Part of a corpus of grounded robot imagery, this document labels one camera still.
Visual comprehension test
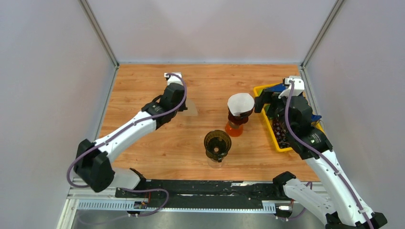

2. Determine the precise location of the white paper coffee filter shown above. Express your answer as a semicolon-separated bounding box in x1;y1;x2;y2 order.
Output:
227;93;255;117

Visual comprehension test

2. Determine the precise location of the brown plastic coffee dripper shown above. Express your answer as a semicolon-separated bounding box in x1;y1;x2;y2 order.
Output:
228;105;255;125

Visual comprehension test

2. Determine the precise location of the olive plastic coffee dripper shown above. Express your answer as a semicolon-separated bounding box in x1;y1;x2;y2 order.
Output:
203;130;232;163

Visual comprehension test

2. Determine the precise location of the brown paper coffee filter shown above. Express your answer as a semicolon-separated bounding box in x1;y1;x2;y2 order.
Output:
180;99;198;116

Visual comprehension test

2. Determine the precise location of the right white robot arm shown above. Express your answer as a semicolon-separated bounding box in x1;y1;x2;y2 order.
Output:
255;87;388;229

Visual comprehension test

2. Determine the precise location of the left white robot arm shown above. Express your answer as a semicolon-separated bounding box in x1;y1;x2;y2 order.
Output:
68;83;187;193

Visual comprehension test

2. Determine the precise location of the yellow plastic tray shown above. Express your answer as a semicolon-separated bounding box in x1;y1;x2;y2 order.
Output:
254;84;331;158

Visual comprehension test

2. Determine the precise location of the blue chips bag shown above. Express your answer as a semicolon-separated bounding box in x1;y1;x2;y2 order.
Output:
263;83;321;123

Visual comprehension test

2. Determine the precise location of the dark grape bunch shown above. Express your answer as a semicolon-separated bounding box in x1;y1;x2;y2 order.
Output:
272;120;290;149

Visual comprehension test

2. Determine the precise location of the orange glass carafe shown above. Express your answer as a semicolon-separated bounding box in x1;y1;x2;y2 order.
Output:
225;122;244;137

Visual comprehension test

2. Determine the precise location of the clear glass beaker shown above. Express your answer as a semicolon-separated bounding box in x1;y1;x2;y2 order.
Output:
207;157;224;168

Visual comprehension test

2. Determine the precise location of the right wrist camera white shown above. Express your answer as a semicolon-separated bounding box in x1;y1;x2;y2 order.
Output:
278;76;305;99

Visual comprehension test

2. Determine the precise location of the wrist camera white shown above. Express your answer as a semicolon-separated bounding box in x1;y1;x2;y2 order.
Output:
164;72;183;86
278;76;305;99

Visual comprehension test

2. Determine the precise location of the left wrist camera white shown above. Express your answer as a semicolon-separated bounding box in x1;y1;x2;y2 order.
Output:
164;72;183;86

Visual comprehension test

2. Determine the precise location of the aluminium frame post right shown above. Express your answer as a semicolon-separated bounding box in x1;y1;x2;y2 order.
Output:
301;0;346;69

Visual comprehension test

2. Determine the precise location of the aluminium frame post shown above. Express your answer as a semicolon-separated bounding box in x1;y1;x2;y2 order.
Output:
301;0;346;69
78;0;119;69

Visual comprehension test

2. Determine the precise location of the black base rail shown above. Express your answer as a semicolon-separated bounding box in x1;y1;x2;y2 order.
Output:
115;179;291;209

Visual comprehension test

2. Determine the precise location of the aluminium frame post left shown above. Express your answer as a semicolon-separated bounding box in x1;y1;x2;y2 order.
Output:
78;0;119;69

